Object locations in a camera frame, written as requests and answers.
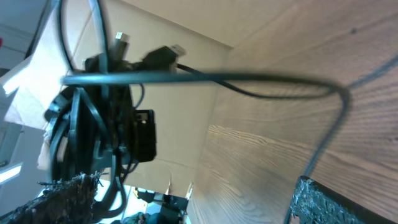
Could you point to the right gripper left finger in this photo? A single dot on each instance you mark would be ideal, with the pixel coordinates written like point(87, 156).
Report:
point(62, 201)

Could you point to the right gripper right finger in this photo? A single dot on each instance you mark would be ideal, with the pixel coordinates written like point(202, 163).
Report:
point(313, 202)

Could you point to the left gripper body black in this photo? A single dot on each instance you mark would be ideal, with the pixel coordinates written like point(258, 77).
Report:
point(138, 128)

